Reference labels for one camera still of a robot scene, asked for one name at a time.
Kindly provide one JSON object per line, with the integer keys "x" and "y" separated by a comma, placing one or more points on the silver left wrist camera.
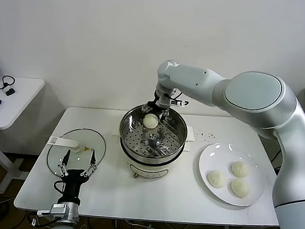
{"x": 57, "y": 209}

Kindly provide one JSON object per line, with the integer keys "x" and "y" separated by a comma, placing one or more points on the perforated steel steamer basket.
{"x": 172, "y": 147}

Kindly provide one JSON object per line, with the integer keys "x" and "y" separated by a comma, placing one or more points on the small black device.
{"x": 10, "y": 92}

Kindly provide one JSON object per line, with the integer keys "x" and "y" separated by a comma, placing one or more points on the white steamed baozi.
{"x": 239, "y": 169}
{"x": 150, "y": 121}
{"x": 216, "y": 179}
{"x": 240, "y": 188}

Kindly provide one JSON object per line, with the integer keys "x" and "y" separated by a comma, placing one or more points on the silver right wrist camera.
{"x": 173, "y": 102}

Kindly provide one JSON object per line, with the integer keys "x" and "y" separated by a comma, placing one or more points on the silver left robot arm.
{"x": 66, "y": 221}

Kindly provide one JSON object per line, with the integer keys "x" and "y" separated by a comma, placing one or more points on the white electric cooker pot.
{"x": 148, "y": 170}

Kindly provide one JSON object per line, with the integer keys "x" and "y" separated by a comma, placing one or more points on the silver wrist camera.
{"x": 57, "y": 209}
{"x": 173, "y": 102}

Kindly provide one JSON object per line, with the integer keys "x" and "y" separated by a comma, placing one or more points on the white round plate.
{"x": 251, "y": 202}

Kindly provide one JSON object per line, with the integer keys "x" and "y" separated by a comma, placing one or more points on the white side table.
{"x": 25, "y": 92}

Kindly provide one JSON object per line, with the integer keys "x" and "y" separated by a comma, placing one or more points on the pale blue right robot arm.
{"x": 248, "y": 92}

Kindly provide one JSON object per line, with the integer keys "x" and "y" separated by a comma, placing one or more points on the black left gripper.
{"x": 73, "y": 185}

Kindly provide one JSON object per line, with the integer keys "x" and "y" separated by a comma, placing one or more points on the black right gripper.
{"x": 158, "y": 105}

